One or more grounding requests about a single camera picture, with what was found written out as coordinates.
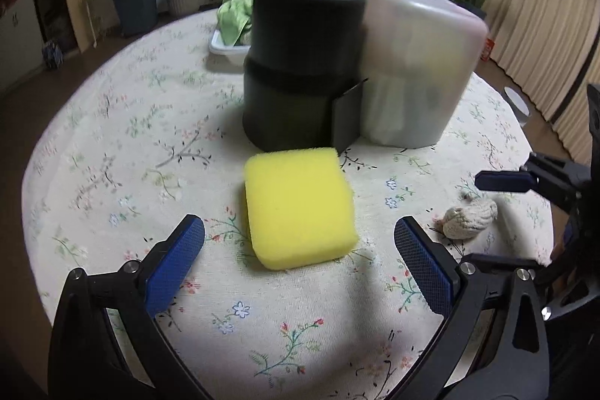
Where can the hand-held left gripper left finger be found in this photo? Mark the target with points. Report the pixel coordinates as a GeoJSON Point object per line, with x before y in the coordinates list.
{"type": "Point", "coordinates": [176, 264]}

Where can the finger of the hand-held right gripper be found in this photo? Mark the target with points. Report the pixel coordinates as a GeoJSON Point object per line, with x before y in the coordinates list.
{"type": "Point", "coordinates": [553, 163]}
{"type": "Point", "coordinates": [504, 182]}

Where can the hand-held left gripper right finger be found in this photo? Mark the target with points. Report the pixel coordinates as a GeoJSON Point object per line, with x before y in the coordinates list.
{"type": "Point", "coordinates": [422, 269]}

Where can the large yellow sponge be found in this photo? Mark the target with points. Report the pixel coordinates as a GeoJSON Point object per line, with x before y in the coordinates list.
{"type": "Point", "coordinates": [300, 208]}

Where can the white plastic tray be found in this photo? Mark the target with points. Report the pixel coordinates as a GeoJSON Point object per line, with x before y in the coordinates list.
{"type": "Point", "coordinates": [225, 52]}

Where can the green cloth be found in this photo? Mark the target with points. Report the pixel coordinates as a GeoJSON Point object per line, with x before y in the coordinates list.
{"type": "Point", "coordinates": [234, 15]}

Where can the tape roll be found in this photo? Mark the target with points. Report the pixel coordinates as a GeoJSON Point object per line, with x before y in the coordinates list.
{"type": "Point", "coordinates": [516, 105]}

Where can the floral tablecloth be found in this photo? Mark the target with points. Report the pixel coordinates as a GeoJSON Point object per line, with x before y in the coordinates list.
{"type": "Point", "coordinates": [117, 147]}

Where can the red box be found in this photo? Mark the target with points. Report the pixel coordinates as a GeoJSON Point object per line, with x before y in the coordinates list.
{"type": "Point", "coordinates": [487, 50]}

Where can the beige curtain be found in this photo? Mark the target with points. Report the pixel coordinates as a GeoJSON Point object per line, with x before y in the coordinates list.
{"type": "Point", "coordinates": [548, 30]}

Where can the translucent plastic container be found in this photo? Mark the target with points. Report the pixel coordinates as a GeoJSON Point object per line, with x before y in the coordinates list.
{"type": "Point", "coordinates": [422, 62]}

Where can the black cylindrical container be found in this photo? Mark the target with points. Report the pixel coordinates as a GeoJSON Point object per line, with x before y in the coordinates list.
{"type": "Point", "coordinates": [300, 53]}

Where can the small blue object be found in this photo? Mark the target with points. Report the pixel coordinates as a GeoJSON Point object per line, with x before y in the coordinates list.
{"type": "Point", "coordinates": [52, 55]}

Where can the white cabinet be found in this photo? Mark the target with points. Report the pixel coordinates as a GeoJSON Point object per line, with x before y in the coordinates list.
{"type": "Point", "coordinates": [21, 39]}

